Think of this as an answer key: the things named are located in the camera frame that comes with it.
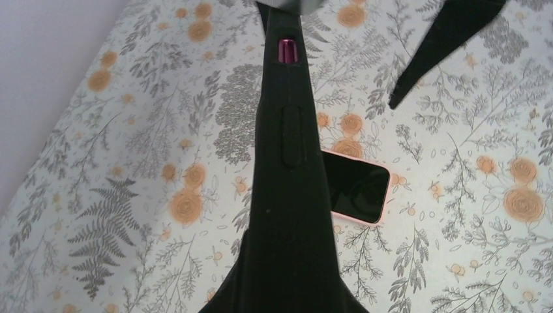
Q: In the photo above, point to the magenta phone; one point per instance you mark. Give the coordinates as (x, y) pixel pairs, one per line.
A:
(287, 51)

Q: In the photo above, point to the black phone case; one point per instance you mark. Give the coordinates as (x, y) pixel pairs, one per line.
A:
(287, 260)

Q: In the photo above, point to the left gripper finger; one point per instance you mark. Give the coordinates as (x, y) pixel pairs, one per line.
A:
(455, 23)

